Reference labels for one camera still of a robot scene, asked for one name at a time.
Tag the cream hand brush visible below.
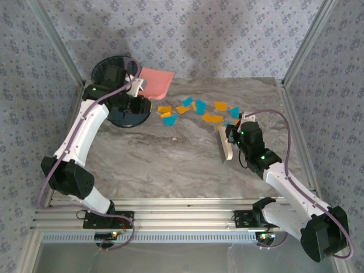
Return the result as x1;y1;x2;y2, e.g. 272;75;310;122
216;126;234;163

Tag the pink dustpan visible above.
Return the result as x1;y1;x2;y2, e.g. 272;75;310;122
137;67;175;101

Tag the dark blue trash bin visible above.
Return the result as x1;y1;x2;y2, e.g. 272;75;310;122
90;55;152;129

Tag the small circuit board with LED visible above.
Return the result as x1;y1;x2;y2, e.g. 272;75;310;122
94;231;126;240
255;232;277;246

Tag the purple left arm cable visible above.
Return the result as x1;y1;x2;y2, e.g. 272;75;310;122
36;59;142;251

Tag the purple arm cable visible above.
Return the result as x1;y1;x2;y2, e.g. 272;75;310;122
36;59;142;251
245;109;355;259

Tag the aluminium table edge rail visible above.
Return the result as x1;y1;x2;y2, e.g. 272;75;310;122
280;81;325;207
44;81;86;208

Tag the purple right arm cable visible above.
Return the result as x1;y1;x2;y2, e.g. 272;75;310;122
245;109;355;259

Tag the aluminium frame post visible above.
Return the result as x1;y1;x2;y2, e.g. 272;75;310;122
28;0;86;86
283;0;341;86

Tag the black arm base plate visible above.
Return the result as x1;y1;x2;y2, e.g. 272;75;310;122
82;210;135;230
233;209;286;229

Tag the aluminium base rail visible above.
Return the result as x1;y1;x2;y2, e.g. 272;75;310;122
30;198;341;231

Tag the grey slotted cable duct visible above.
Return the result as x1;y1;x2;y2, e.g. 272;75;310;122
42;231;258;245

